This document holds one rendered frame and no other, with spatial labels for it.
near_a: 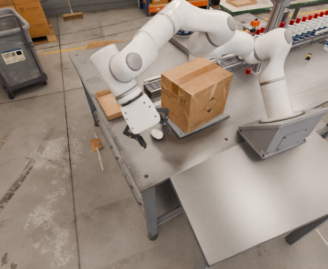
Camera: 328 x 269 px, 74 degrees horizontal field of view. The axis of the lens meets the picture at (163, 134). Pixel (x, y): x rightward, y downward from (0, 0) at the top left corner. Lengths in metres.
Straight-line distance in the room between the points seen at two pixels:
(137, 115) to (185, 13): 0.41
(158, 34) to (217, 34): 0.24
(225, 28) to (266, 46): 0.37
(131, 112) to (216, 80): 0.60
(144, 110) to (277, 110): 0.74
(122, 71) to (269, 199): 0.84
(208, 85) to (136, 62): 0.59
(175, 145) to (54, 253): 1.23
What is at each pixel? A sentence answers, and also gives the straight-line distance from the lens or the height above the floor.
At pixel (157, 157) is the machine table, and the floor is 0.83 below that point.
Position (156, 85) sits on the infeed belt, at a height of 0.88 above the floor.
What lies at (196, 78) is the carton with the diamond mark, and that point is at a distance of 1.16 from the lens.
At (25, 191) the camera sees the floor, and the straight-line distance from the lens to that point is 2.32.
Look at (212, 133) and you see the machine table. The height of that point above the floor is 0.83.
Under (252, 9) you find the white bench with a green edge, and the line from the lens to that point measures 3.36.
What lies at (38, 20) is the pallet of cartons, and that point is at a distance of 4.56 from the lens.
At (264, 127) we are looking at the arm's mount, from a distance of 1.15.
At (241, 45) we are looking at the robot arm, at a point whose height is 1.32.
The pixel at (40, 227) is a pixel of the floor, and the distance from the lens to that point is 2.08.
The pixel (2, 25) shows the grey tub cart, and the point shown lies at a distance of 3.82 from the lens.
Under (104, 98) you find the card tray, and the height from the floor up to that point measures 0.83.
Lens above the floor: 1.74
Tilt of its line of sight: 47 degrees down
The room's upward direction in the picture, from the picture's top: straight up
